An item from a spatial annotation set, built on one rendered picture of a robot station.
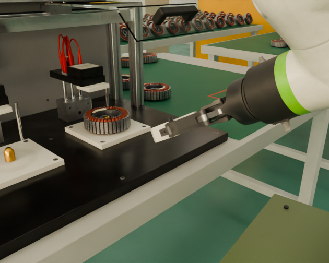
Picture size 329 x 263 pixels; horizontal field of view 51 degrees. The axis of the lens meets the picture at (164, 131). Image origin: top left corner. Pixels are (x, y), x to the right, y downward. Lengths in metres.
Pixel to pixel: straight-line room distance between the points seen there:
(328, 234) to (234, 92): 0.26
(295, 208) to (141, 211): 0.27
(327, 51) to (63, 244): 0.44
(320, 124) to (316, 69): 1.08
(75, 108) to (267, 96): 0.58
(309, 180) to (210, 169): 0.91
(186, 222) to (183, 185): 1.11
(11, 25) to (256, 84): 0.52
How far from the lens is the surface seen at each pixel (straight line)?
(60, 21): 0.85
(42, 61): 1.02
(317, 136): 1.54
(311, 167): 1.60
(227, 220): 1.84
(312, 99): 0.48
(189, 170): 0.72
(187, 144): 0.78
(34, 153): 0.76
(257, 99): 0.50
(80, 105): 0.94
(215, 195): 2.01
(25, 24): 0.82
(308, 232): 0.59
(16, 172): 0.70
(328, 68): 0.44
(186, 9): 0.75
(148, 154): 0.74
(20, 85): 1.00
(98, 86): 0.84
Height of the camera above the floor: 1.10
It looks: 23 degrees down
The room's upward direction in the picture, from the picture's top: straight up
